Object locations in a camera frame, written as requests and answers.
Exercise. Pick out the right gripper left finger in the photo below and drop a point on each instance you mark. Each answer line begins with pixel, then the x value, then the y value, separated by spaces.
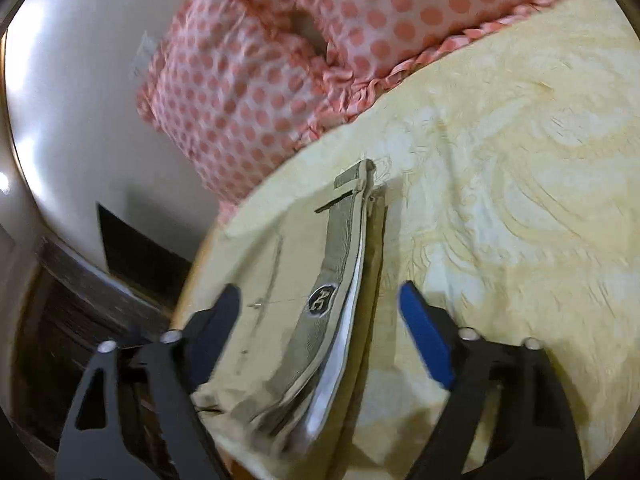
pixel 132 416

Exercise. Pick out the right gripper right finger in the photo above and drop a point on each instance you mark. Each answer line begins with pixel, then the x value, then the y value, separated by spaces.
pixel 535 436

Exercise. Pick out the khaki pants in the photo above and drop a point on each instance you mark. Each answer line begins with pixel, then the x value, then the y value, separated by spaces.
pixel 283 381

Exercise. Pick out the dark bedside cabinet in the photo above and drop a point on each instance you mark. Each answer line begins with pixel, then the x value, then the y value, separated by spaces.
pixel 73 305

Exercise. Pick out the yellow patterned bed sheet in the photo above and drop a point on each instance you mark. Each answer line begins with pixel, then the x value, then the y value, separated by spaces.
pixel 509 174

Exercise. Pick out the left polka dot pillow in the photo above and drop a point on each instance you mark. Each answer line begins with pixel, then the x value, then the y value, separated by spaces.
pixel 238 92

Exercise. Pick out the polka dot pillow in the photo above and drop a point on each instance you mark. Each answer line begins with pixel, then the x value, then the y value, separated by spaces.
pixel 238 92
pixel 362 48

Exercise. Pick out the right polka dot pillow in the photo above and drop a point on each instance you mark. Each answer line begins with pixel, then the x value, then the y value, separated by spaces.
pixel 362 48

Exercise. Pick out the white wall socket plate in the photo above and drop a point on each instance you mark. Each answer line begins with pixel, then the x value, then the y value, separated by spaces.
pixel 143 57

